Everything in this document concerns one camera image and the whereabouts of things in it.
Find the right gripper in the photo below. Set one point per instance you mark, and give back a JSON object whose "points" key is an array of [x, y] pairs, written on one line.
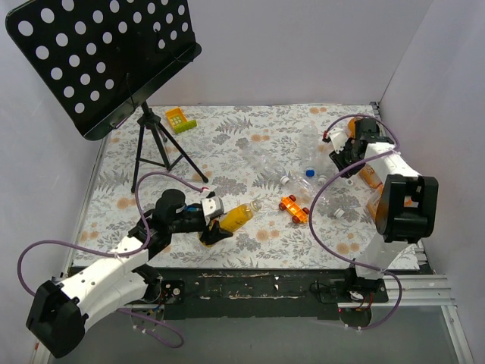
{"points": [[344, 160]]}

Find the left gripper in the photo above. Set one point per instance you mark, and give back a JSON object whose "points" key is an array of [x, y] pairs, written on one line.
{"points": [[208, 227]]}

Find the crushed orange label bottle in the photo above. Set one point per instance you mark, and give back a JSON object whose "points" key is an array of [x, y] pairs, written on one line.
{"points": [[370, 177]]}

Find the yellow juice bottle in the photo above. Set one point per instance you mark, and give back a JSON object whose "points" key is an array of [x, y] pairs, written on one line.
{"points": [[237, 217]]}

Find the orange juice bottle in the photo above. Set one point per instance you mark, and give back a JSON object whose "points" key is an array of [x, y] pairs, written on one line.
{"points": [[351, 127]]}

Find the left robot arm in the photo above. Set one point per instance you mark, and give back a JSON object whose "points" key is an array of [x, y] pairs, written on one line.
{"points": [[61, 313]]}

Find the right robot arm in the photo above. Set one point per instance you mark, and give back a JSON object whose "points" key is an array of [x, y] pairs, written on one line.
{"points": [[406, 208]]}

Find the clear bottle white cap right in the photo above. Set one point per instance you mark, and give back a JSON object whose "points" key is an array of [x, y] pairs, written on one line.
{"points": [[325, 167]]}

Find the clear bottle blue cap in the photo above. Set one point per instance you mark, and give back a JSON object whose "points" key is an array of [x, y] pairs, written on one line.
{"points": [[308, 143]]}

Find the floral patterned table mat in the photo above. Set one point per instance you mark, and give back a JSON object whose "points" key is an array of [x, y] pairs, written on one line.
{"points": [[129, 176]]}

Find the black perforated music stand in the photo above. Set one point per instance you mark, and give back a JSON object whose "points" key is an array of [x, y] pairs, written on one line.
{"points": [[102, 60]]}

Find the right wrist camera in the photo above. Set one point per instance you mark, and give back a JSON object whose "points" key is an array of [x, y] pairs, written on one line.
{"points": [[337, 137]]}

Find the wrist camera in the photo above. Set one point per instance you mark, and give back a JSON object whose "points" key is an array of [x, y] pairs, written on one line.
{"points": [[212, 207], [337, 137]]}

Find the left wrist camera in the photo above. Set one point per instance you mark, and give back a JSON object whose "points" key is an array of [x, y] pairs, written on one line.
{"points": [[212, 207]]}

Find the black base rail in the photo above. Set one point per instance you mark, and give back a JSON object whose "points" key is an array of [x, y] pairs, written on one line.
{"points": [[209, 293]]}

